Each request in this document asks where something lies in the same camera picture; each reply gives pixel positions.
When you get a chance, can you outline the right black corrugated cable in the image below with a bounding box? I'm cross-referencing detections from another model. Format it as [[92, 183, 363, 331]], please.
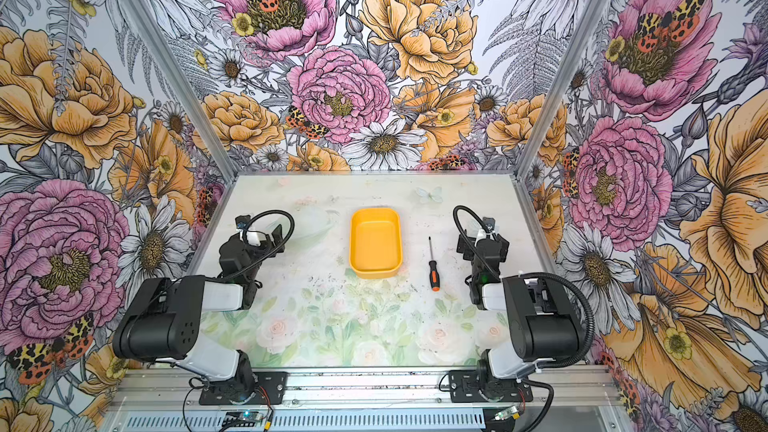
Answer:
[[452, 205, 596, 370]]

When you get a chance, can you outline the aluminium mounting rail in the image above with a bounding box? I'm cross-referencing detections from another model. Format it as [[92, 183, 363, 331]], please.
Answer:
[[107, 364, 620, 413]]

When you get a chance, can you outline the black corrugated cable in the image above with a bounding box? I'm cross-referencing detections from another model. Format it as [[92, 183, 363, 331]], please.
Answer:
[[452, 205, 596, 370], [221, 209, 296, 282]]

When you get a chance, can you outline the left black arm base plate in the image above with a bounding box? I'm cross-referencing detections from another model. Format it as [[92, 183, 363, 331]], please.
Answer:
[[198, 371, 289, 406]]

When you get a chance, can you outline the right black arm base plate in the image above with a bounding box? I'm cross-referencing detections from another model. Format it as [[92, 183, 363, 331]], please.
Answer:
[[445, 370, 533, 404]]

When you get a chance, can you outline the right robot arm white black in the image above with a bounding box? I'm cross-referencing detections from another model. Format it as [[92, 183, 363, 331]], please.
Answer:
[[449, 232, 595, 403]]

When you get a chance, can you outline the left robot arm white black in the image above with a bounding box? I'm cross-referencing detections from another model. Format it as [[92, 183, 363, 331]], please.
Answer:
[[112, 225, 284, 403]]

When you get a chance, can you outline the left black corrugated cable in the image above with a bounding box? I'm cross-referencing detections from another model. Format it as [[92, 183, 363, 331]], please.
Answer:
[[221, 209, 296, 282]]

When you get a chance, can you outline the orange black handled screwdriver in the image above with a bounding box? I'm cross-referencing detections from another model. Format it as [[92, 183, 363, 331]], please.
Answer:
[[428, 237, 441, 292]]

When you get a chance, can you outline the white slotted cable duct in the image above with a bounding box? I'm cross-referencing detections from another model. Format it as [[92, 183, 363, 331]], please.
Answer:
[[107, 408, 486, 431]]

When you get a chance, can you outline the yellow plastic bin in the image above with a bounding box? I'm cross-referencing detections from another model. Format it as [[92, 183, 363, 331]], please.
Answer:
[[349, 207, 403, 280]]

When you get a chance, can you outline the left green circuit board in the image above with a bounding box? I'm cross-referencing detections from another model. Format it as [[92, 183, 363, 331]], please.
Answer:
[[220, 410, 270, 431]]

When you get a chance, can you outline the green circuit board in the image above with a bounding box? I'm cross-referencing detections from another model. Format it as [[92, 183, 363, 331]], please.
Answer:
[[220, 410, 270, 431], [493, 405, 520, 422]]

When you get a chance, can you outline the right green circuit board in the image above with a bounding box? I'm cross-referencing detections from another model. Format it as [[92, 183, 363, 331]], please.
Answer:
[[493, 405, 520, 422]]

